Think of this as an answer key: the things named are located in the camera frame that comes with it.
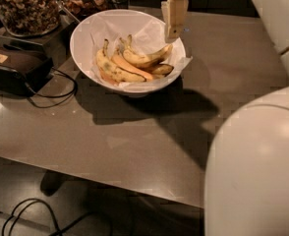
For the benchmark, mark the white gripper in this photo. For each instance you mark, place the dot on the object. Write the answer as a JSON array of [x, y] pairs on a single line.
[[175, 15]]

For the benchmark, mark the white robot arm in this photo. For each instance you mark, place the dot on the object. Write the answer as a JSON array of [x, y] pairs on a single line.
[[246, 185]]

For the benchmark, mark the white bowl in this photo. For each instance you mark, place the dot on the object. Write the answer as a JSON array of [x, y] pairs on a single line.
[[82, 43]]

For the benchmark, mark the small right yellow banana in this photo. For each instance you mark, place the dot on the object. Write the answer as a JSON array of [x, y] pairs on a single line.
[[160, 69]]

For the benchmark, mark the orange-toned middle banana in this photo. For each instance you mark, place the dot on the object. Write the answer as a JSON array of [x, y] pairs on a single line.
[[119, 60]]

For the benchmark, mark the left spotted yellow banana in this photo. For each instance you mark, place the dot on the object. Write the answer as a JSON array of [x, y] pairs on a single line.
[[113, 71]]

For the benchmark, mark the metal stand under jars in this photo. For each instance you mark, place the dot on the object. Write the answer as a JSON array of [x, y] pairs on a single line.
[[55, 44]]

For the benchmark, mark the glass jar of nuts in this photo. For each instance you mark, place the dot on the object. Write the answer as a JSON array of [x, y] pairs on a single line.
[[27, 18]]

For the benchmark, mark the black device with label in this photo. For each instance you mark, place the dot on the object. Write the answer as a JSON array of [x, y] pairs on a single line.
[[23, 73]]

